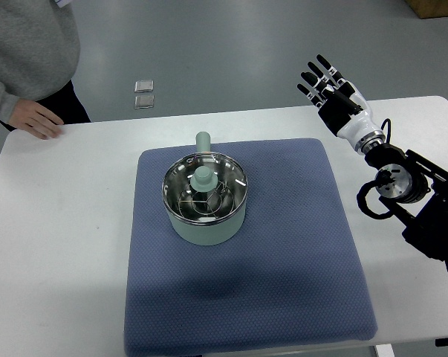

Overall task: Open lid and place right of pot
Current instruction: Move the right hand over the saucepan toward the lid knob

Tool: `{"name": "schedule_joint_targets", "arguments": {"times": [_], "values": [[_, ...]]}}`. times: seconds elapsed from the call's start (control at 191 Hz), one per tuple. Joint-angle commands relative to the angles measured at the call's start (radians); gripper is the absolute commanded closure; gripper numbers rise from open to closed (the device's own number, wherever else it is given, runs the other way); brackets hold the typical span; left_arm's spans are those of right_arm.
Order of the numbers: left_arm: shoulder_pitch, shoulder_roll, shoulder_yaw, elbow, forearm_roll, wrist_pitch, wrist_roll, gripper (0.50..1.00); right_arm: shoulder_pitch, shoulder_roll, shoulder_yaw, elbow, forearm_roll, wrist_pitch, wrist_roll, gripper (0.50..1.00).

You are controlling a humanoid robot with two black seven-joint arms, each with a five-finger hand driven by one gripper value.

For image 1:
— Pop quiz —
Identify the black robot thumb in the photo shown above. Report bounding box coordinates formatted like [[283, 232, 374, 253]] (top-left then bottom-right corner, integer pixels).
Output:
[[331, 89, 362, 115]]

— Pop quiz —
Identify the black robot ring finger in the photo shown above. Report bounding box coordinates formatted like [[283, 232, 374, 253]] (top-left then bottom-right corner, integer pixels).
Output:
[[299, 72, 328, 100]]

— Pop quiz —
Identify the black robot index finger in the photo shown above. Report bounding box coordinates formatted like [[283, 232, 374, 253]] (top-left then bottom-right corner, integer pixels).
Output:
[[316, 54, 346, 88]]

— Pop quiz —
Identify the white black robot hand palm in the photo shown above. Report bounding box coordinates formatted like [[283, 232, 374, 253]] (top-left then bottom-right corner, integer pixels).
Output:
[[318, 83, 383, 154]]

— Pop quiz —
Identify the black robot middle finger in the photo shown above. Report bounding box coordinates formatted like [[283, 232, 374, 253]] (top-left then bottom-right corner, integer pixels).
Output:
[[308, 62, 336, 91]]

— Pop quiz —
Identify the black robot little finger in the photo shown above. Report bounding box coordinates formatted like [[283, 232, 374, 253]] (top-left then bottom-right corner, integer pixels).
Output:
[[297, 83, 324, 109]]

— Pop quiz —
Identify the glass lid with green knob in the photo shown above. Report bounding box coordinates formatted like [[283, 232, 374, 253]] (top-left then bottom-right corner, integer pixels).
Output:
[[162, 152, 248, 225]]

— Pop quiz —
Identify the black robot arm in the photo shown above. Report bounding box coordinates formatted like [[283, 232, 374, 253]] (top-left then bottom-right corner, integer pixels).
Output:
[[297, 55, 448, 274]]

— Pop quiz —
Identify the person's bare hand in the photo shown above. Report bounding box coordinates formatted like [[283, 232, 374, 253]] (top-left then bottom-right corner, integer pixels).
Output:
[[8, 99, 64, 140]]

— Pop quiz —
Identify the brown cardboard box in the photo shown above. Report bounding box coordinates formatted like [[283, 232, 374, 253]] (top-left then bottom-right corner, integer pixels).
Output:
[[406, 0, 448, 19]]

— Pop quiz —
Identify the blue fabric mat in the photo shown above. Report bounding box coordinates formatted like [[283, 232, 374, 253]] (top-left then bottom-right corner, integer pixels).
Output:
[[124, 138, 377, 356]]

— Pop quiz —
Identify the upper metal floor plate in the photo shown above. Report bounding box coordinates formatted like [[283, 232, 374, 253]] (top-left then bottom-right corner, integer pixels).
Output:
[[134, 80, 154, 93]]

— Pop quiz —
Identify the person's grey sweater torso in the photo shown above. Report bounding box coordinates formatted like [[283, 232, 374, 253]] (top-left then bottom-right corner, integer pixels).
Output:
[[0, 1, 80, 100]]

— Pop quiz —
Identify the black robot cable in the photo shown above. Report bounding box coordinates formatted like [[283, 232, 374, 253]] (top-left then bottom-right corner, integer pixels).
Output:
[[379, 118, 393, 143]]

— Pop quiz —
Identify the green pot with handle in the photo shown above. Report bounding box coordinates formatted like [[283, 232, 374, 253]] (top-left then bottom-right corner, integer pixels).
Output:
[[166, 132, 246, 246]]

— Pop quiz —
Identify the wire steamer rack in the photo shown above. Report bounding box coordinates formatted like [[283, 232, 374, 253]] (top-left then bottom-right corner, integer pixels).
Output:
[[178, 181, 235, 221]]

